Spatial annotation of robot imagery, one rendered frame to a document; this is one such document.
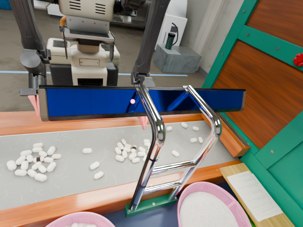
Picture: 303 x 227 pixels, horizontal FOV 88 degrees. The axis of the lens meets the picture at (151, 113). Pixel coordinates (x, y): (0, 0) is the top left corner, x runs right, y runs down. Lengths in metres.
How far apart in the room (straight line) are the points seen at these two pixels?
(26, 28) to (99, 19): 0.47
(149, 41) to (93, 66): 0.59
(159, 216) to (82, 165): 0.35
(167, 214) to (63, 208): 0.36
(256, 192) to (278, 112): 0.34
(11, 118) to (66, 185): 0.40
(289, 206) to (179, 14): 3.80
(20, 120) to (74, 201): 0.44
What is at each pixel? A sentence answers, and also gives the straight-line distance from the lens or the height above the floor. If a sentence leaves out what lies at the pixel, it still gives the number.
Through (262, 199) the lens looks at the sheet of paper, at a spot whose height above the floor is 0.78.
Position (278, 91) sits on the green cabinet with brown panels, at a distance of 0.80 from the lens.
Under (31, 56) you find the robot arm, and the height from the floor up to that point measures 1.05.
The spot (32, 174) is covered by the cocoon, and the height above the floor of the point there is 0.76.
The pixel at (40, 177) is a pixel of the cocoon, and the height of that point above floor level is 0.76.
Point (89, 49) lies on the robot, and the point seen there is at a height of 0.92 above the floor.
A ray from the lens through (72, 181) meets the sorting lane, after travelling 0.67.
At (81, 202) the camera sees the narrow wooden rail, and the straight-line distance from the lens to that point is 0.61.
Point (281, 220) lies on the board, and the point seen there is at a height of 0.78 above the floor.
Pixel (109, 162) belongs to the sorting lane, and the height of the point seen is 0.74.
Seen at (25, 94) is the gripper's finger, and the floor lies 0.93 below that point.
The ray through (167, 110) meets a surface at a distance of 0.46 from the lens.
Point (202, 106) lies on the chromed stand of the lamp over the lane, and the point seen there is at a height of 1.11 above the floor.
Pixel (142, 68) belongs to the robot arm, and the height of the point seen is 1.03.
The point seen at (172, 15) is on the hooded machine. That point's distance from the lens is 3.99.
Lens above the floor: 1.33
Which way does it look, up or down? 39 degrees down
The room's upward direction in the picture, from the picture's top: 16 degrees clockwise
